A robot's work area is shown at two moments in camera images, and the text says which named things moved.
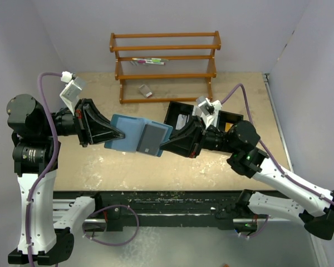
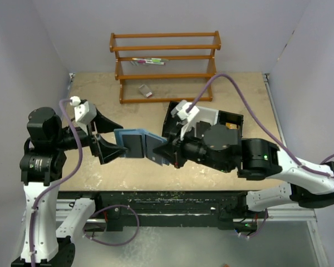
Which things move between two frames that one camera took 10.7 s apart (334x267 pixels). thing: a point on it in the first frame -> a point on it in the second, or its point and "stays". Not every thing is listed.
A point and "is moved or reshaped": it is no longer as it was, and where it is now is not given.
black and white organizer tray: [179, 114] stays
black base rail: [161, 209] stays
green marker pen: [156, 60] stays
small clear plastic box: [145, 90] stays
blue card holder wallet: [141, 135] is moved or reshaped
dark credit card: [152, 139] -> [152, 143]
